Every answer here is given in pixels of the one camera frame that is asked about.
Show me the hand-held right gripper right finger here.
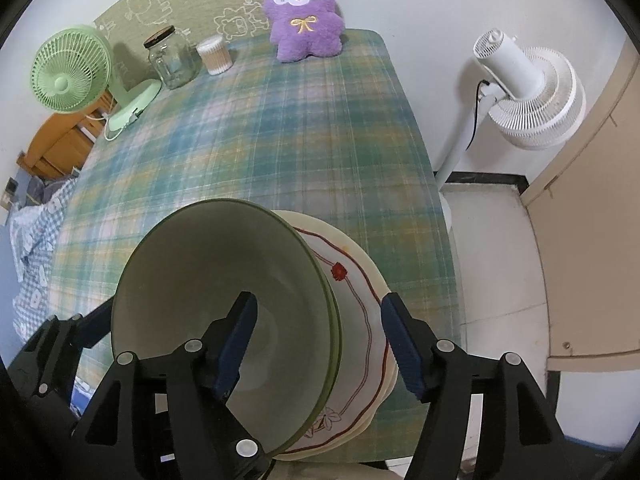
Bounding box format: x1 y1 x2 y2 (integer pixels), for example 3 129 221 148
381 293 566 480

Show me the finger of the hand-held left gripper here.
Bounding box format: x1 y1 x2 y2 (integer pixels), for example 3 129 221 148
50 297 115 350

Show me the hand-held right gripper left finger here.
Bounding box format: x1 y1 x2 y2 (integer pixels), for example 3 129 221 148
75 291 271 480

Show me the scalloped yellow floral plate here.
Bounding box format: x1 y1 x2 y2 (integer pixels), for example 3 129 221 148
274 210 402 462

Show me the round yellow floral plate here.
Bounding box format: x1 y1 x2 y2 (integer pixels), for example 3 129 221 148
272 210 398 461

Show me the blue checked cloth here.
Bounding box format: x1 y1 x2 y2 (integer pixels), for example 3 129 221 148
9 177 82 342

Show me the wooden chair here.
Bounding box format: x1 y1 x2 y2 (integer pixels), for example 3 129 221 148
17 92 115 182

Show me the green plaid tablecloth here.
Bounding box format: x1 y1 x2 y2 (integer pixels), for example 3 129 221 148
47 27 464 467

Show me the beige door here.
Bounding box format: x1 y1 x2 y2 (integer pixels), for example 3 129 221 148
520 35 640 377

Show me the green desk fan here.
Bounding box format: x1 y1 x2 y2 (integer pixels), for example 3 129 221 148
31 24 164 133

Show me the glass jar with dark lid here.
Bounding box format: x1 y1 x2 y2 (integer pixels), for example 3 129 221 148
143 25 199 91

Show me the white standing fan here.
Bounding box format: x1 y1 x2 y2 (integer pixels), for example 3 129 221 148
432 29 587 241

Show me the clear cotton swab container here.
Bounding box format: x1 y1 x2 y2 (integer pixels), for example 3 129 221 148
195 36 235 77

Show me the purple plush toy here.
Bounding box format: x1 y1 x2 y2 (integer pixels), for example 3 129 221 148
262 0 346 64

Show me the white fan cable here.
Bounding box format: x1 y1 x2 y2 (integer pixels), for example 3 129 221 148
85 108 140 142

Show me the black fan cable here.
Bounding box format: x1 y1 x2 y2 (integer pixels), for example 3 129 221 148
467 79 494 149

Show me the green patterned wall mat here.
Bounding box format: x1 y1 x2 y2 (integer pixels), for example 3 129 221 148
92 0 287 92

